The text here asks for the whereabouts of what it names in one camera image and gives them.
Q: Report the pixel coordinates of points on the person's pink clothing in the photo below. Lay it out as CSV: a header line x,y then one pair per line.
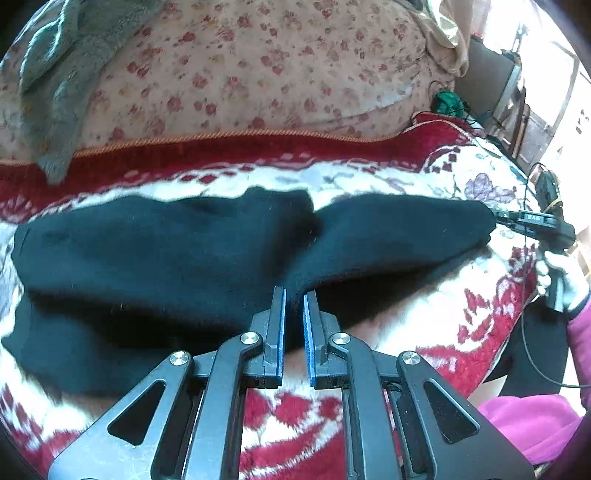
x,y
531,429

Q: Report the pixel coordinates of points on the person's dark trouser leg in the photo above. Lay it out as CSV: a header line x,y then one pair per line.
x,y
545,355

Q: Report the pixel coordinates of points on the green cloth bundle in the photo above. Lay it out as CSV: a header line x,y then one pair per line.
x,y
446,102

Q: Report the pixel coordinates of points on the black pants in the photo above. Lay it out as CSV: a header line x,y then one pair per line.
x,y
161,258

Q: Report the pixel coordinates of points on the person's right forearm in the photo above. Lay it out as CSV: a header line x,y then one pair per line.
x,y
581,341

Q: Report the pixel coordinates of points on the dark chair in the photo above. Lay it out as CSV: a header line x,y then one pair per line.
x,y
489,78

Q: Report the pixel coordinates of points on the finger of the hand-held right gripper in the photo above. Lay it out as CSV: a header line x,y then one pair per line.
x,y
505,218

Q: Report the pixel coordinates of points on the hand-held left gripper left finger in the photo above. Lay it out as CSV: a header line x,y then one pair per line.
x,y
278,341

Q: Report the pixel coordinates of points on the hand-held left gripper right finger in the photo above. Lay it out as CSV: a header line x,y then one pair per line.
x,y
310,341

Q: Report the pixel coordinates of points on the grey-green towel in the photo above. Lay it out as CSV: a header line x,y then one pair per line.
x,y
69,92

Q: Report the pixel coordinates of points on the person's right hand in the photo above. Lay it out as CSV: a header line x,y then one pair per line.
x,y
572,281

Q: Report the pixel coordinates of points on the red and white floral blanket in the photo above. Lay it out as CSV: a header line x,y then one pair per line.
x,y
369,182

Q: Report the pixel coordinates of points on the floral print quilt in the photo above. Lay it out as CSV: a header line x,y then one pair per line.
x,y
254,69

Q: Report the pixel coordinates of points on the beige shiny pillow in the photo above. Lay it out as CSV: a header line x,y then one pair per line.
x,y
450,32

